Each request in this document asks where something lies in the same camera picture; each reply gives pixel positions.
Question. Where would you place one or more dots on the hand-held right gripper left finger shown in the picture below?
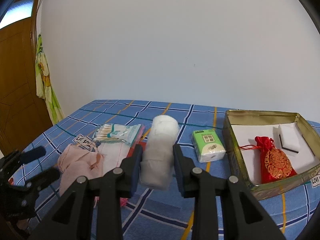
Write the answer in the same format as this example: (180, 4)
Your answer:
(133, 170)

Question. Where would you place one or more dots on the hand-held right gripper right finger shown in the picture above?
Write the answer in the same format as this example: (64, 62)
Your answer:
(180, 172)

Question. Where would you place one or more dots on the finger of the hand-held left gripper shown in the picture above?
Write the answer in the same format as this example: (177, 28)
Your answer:
(45, 177)
(33, 154)

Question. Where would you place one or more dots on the red ribbed sponge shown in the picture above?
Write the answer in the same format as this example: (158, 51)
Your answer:
(132, 152)

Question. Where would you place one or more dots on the bag of cotton swabs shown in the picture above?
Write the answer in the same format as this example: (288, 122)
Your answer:
(120, 132)

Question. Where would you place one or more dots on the green tissue pack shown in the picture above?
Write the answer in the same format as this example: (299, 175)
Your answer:
(207, 142)

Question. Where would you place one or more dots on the gold tin box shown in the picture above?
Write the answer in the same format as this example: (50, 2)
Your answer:
(275, 190)

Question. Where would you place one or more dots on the white towel with pink trim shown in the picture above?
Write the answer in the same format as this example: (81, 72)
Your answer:
(112, 155)

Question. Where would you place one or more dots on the blue plaid bedsheet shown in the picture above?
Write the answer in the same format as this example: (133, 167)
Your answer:
(162, 212)

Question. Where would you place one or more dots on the green floral hanging cloth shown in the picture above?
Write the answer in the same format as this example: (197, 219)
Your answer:
(46, 87)

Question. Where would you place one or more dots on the white paper lining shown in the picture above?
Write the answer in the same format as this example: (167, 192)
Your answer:
(242, 135)

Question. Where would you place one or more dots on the brown wooden door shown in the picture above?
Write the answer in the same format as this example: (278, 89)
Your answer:
(15, 67)

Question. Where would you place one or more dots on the red embroidered pouch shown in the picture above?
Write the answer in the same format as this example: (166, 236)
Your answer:
(272, 165)

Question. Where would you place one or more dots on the white sponge block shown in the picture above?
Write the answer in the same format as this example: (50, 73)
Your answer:
(290, 135)

